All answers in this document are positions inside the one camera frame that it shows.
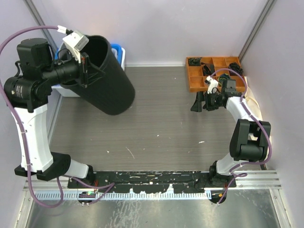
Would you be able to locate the large black container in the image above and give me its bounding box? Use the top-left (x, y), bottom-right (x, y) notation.
top-left (61, 35), bottom-right (135, 115)

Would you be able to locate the black part in tray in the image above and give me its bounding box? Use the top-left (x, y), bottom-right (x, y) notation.
top-left (188, 57), bottom-right (201, 67)

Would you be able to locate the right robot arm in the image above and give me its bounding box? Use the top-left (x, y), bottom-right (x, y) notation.
top-left (191, 78), bottom-right (272, 187)

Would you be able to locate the white plastic tub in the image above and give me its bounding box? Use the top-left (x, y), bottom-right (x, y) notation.
top-left (52, 47), bottom-right (125, 97)

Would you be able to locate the cream cloth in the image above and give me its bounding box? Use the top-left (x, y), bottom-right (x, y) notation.
top-left (244, 76), bottom-right (273, 162)

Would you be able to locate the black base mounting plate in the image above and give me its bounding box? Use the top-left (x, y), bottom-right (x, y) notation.
top-left (67, 170), bottom-right (237, 194)

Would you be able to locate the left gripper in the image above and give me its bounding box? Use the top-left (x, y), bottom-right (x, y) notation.
top-left (41, 47), bottom-right (106, 87)

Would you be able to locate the aluminium rail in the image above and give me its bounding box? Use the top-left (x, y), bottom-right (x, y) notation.
top-left (32, 170), bottom-right (281, 204)

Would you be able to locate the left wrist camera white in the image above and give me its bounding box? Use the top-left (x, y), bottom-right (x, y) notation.
top-left (63, 30), bottom-right (89, 64)

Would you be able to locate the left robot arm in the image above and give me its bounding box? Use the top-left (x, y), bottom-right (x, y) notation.
top-left (2, 38), bottom-right (97, 188)

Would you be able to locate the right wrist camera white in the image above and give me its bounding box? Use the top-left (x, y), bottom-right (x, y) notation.
top-left (205, 76), bottom-right (219, 94)

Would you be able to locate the blue plastic basket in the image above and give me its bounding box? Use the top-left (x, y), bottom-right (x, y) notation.
top-left (55, 42), bottom-right (122, 64)

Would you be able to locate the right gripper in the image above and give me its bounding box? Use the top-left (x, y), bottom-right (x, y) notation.
top-left (191, 90), bottom-right (223, 113)

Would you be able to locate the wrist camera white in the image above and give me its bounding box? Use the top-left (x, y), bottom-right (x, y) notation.
top-left (63, 30), bottom-right (89, 64)
top-left (205, 76), bottom-right (219, 94)

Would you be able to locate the blue yellow part in tray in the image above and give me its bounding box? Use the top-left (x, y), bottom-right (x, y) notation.
top-left (218, 73), bottom-right (231, 84)

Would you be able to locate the orange compartment tray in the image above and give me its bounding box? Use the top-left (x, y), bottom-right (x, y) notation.
top-left (185, 57), bottom-right (245, 93)

